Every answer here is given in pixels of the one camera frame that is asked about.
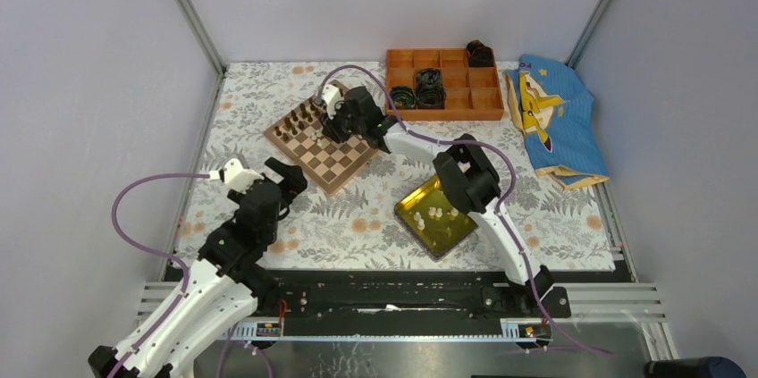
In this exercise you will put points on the wooden chess board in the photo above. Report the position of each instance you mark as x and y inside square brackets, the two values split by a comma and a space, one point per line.
[328, 164]

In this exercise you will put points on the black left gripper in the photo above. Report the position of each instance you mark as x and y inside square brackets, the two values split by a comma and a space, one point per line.
[295, 180]

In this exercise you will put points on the black rolled strap corner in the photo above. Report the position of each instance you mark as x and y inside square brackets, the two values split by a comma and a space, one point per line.
[479, 55]

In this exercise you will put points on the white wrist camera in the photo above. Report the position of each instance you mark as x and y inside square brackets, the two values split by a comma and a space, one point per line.
[331, 96]
[236, 176]

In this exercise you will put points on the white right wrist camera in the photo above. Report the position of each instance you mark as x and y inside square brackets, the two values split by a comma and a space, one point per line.
[331, 96]

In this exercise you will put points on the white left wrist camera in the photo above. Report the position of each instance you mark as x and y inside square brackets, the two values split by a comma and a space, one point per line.
[236, 176]

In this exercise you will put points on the orange compartment tray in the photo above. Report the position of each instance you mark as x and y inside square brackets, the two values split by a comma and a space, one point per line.
[436, 84]

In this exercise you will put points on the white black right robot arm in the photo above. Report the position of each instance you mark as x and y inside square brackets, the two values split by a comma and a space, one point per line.
[469, 180]

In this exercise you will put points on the gold metal tin tray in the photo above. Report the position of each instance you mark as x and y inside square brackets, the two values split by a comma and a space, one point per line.
[439, 237]

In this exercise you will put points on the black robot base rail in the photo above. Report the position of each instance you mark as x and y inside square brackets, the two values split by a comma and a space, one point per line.
[444, 304]

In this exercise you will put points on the dark blue cylinder object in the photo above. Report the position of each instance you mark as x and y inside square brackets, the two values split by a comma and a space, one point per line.
[701, 367]

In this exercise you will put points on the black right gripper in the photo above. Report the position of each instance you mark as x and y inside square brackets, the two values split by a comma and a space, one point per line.
[330, 128]

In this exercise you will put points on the blue pikachu cloth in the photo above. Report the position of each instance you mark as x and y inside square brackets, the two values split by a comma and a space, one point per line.
[551, 107]

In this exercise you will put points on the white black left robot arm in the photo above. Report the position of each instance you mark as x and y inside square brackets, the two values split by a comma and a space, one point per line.
[222, 286]

